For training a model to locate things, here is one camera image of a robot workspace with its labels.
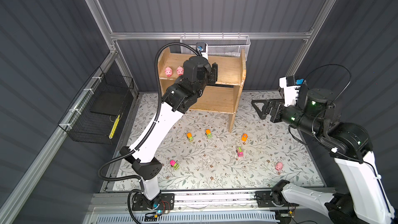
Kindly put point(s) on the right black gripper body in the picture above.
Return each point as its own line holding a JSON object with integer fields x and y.
{"x": 276, "y": 112}

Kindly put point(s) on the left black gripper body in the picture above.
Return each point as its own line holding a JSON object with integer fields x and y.
{"x": 211, "y": 76}

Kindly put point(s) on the pink pig toy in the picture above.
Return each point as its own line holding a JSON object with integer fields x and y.
{"x": 168, "y": 71}
{"x": 180, "y": 71}
{"x": 279, "y": 166}

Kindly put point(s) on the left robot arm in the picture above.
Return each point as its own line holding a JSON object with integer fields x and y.
{"x": 172, "y": 105}

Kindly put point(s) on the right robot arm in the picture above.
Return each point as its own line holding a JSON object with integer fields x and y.
{"x": 349, "y": 145}

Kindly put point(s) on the wooden two-tier shelf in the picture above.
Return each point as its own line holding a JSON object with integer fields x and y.
{"x": 224, "y": 96}

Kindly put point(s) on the orange toy car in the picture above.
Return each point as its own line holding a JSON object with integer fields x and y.
{"x": 244, "y": 137}

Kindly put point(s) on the pink green toy truck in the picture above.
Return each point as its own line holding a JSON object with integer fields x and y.
{"x": 240, "y": 152}

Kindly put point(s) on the orange green mixer truck right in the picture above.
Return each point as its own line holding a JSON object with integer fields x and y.
{"x": 208, "y": 133}

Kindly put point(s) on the orange green mixer truck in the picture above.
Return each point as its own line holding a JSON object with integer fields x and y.
{"x": 190, "y": 137}
{"x": 208, "y": 133}

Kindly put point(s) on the orange green mixer truck left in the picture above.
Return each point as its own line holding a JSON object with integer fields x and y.
{"x": 190, "y": 137}

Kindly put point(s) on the yellow corn toy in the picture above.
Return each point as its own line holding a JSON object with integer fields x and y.
{"x": 114, "y": 128}

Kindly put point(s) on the white vented cover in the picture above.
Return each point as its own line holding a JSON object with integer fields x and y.
{"x": 210, "y": 217}

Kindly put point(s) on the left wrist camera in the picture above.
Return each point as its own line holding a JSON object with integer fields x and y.
{"x": 202, "y": 49}

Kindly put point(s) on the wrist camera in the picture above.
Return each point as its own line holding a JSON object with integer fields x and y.
{"x": 293, "y": 90}
{"x": 202, "y": 49}

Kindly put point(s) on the white wire mesh basket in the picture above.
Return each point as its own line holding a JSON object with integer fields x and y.
{"x": 220, "y": 44}

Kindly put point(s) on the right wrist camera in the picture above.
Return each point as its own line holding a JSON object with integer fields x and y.
{"x": 293, "y": 90}

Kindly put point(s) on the black wire basket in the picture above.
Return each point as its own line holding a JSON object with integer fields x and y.
{"x": 90, "y": 118}

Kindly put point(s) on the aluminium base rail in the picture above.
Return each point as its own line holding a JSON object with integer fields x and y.
{"x": 184, "y": 201}

